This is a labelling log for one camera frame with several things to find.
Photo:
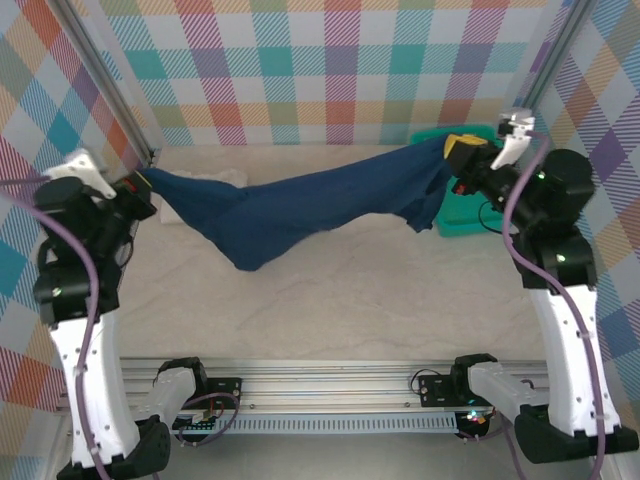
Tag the aluminium frame post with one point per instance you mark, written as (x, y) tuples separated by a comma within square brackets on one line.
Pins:
[(545, 75), (107, 80)]

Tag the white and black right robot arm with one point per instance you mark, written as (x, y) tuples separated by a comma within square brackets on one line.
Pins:
[(570, 360)]

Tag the white folded t-shirt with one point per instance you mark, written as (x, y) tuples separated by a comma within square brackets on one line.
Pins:
[(232, 177)]

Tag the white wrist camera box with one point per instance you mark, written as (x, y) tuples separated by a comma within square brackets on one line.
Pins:
[(80, 167), (517, 125)]

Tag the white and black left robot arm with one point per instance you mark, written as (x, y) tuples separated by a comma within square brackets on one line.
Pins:
[(100, 380)]

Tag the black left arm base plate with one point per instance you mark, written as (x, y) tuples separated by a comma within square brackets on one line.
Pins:
[(227, 392)]

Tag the grey metal panel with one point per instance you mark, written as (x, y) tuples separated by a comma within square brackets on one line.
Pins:
[(325, 460)]

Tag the teal plastic mesh basket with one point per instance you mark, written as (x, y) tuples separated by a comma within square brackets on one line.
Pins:
[(465, 220)]

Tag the navy blue t-shirt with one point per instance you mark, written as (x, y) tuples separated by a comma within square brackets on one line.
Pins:
[(280, 210)]

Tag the small electronics board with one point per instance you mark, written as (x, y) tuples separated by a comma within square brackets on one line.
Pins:
[(195, 424), (475, 419)]

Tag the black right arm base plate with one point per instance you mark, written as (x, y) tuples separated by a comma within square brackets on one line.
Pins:
[(435, 392)]

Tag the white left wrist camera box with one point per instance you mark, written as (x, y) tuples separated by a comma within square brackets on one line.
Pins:
[(80, 167)]

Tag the aluminium mounting rail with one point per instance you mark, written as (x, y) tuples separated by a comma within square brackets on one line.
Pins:
[(325, 387)]

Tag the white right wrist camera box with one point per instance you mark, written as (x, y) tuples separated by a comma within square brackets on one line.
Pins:
[(517, 125)]

